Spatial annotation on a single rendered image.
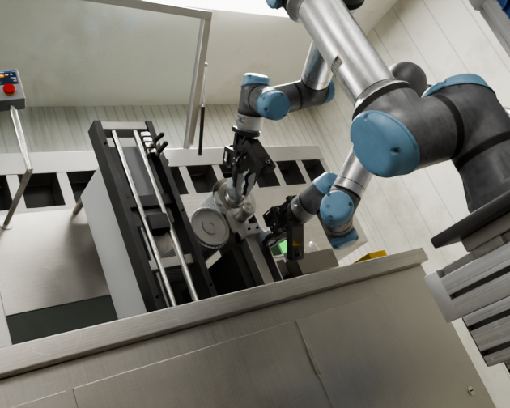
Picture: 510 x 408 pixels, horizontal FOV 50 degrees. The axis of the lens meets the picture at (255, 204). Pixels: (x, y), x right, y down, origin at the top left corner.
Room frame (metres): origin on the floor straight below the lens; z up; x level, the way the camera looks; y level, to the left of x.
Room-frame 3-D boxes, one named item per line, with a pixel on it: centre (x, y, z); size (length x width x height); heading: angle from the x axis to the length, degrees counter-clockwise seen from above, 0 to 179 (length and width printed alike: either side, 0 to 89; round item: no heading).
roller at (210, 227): (1.54, 0.22, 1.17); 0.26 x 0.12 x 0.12; 42
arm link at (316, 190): (1.37, -0.18, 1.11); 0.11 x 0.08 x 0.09; 42
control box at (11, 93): (1.18, 0.48, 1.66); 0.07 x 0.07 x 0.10; 30
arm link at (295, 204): (1.43, -0.12, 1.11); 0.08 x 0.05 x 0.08; 132
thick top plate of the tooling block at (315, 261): (1.77, 0.03, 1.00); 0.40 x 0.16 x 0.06; 42
